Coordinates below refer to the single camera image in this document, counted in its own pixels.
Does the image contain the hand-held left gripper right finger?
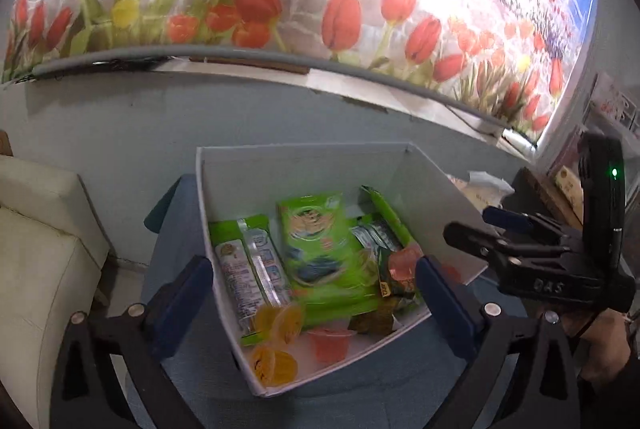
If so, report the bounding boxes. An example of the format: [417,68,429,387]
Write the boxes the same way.
[415,256,581,429]

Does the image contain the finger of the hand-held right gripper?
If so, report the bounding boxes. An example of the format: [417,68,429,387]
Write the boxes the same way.
[482,206,533,235]
[442,221,506,262]

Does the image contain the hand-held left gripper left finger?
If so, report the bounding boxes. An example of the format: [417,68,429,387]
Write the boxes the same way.
[50,255,216,429]

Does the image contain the white cardboard box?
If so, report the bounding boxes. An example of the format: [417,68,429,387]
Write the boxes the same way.
[195,141,503,397]

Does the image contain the person's right hand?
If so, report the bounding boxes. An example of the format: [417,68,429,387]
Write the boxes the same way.
[575,309,640,390]

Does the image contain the wooden shelf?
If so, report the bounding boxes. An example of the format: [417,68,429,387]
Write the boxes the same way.
[510,166,586,230]

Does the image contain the white paper box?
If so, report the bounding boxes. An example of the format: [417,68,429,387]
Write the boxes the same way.
[447,171,516,210]

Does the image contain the red jelly cup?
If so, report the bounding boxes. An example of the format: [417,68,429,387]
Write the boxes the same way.
[306,328,357,364]
[389,243,426,282]

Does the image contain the beige printed box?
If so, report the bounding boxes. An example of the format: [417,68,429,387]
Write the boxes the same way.
[554,165,586,216]

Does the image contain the brown small packet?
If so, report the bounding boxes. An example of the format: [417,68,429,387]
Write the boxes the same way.
[348,309,401,336]

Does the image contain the yellow jelly cup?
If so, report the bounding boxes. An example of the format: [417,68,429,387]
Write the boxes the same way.
[357,249,384,296]

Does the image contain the orange jelly cup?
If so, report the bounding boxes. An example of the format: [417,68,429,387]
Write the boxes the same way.
[255,301,306,345]
[250,343,300,385]

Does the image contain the cream leather sofa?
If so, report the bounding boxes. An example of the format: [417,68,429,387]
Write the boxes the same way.
[0,154,111,429]

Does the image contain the transparent storage rack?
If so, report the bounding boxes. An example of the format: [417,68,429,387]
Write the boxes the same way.
[580,74,640,144]

